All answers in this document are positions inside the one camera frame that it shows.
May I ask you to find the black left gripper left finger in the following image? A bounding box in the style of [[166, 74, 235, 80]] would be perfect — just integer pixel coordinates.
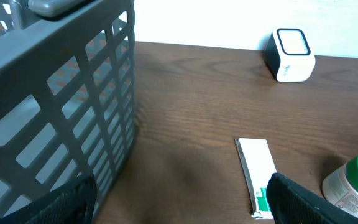
[[0, 174, 98, 224]]

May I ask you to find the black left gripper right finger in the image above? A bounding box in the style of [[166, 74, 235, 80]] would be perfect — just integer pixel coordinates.
[[267, 172, 358, 224]]

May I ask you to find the white Panadol box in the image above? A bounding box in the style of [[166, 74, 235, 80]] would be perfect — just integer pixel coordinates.
[[235, 138, 277, 220]]

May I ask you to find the green lid jar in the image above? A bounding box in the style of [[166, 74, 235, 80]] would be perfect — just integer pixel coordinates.
[[322, 156, 358, 218]]

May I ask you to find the white barcode scanner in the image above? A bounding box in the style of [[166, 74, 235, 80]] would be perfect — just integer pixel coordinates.
[[264, 28, 316, 83]]

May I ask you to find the grey plastic basket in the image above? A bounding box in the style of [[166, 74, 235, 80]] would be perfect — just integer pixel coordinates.
[[0, 1, 135, 218]]

